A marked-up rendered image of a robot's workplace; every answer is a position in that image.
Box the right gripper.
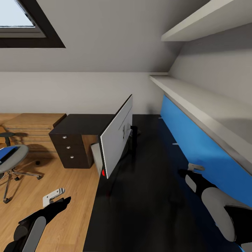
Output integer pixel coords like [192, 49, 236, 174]
[177, 169, 191, 178]

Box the swivel chair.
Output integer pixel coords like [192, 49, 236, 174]
[0, 132, 41, 203]

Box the monitor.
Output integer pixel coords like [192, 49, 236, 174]
[97, 94, 138, 178]

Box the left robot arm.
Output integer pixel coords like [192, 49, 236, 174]
[3, 188, 71, 252]

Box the folder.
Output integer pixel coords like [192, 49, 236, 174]
[0, 147, 17, 163]

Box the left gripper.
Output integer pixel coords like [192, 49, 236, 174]
[44, 196, 71, 220]

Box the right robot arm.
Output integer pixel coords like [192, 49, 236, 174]
[177, 163, 252, 252]

